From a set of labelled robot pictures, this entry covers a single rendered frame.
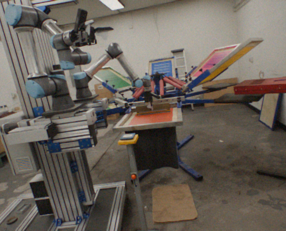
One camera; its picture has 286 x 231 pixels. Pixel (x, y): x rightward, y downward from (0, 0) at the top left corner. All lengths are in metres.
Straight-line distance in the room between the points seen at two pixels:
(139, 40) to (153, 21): 0.64
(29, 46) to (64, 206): 1.34
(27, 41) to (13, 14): 0.14
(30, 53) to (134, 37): 5.22
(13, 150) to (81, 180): 0.60
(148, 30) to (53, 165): 5.20
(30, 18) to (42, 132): 0.68
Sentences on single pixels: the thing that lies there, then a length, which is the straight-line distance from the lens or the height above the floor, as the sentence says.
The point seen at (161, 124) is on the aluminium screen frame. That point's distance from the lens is 1.65.
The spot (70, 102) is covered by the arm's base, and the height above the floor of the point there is 1.29.
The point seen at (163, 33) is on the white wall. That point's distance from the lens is 6.36.
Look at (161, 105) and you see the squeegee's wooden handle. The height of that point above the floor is 1.04.
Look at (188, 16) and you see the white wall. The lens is 6.42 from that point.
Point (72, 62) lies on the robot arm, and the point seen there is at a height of 1.53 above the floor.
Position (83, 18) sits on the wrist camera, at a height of 1.73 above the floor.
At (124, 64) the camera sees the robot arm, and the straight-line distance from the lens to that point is 1.94.
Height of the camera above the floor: 1.46
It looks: 14 degrees down
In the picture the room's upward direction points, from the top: 9 degrees counter-clockwise
